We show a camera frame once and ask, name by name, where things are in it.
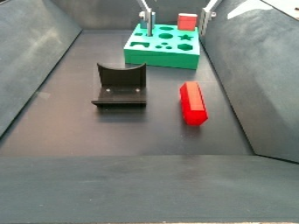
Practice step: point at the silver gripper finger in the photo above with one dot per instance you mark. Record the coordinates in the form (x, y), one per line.
(205, 15)
(145, 15)

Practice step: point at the red hexagon prism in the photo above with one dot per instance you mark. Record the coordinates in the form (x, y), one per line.
(193, 111)

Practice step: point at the blue rectangular block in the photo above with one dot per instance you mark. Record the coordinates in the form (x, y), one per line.
(143, 22)

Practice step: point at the salmon red rounded block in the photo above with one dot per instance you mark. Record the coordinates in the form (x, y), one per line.
(187, 21)

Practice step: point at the green foam shape-sorter block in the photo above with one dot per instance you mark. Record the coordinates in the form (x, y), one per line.
(169, 48)

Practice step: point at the black curved stand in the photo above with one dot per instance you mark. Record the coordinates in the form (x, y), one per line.
(121, 86)

